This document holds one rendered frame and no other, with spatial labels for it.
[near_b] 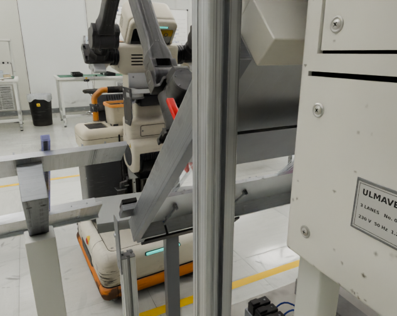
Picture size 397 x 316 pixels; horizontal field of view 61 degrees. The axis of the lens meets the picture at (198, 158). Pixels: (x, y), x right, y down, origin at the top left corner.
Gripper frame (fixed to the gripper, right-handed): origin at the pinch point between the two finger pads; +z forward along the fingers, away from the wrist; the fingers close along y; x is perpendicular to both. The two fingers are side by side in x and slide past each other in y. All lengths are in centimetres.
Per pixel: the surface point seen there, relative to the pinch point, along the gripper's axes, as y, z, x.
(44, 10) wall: 17, -501, 470
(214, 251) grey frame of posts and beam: -13.0, 20.1, -28.0
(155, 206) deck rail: -9.4, 6.7, 2.2
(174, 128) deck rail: -10.1, -0.7, -20.3
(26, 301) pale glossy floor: -45, 13, 134
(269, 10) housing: -6.8, -1.5, -45.2
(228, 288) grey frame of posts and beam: -10.7, 25.0, -24.2
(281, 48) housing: -6.3, 2.7, -44.3
